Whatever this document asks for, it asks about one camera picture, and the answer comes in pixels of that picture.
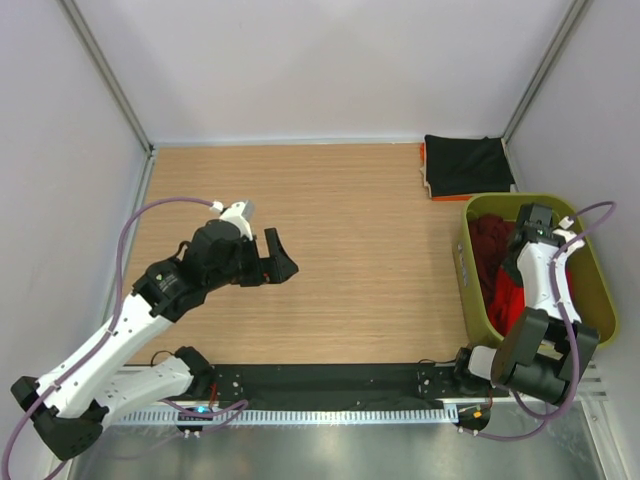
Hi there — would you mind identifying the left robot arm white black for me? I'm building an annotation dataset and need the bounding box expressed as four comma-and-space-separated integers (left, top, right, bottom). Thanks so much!
11, 220, 299, 461

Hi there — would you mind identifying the right aluminium corner post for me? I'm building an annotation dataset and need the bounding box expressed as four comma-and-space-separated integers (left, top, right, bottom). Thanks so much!
502, 0, 594, 144

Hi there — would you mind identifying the dark red t-shirt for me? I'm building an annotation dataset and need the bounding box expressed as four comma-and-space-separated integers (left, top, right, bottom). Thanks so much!
468, 214, 515, 304

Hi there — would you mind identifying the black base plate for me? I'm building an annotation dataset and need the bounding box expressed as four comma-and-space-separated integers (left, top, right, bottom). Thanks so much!
154, 362, 511, 407

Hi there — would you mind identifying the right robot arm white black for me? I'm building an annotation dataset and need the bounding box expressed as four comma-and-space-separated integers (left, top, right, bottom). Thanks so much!
450, 203, 600, 408

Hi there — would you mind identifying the slotted cable duct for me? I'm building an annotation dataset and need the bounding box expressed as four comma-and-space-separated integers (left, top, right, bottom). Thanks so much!
116, 404, 458, 427

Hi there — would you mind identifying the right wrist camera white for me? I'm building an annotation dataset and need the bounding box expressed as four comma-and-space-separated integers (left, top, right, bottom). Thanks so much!
553, 216, 585, 256

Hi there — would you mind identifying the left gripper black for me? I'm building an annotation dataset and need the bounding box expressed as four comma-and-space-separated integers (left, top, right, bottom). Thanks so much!
205, 227, 297, 291

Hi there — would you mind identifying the aluminium corner post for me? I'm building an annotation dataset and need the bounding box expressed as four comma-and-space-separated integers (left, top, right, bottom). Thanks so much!
502, 0, 594, 144
59, 0, 154, 154

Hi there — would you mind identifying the green plastic tub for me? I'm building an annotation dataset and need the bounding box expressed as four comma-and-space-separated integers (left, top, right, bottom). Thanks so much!
452, 193, 617, 347

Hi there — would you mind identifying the folded black t-shirt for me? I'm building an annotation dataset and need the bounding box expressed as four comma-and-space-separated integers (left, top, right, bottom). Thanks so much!
423, 134, 515, 196

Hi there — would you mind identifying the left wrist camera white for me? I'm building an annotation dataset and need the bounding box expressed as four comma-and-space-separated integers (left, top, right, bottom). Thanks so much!
209, 200, 255, 239

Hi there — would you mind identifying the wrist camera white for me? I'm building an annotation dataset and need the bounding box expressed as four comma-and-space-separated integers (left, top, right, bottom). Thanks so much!
209, 200, 255, 239
553, 216, 585, 256

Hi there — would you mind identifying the bright red t-shirt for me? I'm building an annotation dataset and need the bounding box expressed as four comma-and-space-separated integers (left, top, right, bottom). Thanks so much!
487, 259, 576, 336

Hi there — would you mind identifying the folded orange t-shirt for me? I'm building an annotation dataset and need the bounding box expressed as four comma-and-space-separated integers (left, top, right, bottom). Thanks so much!
420, 141, 473, 202

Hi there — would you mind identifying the left aluminium corner post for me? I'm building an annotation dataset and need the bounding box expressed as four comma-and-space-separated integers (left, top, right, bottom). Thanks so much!
59, 0, 154, 154

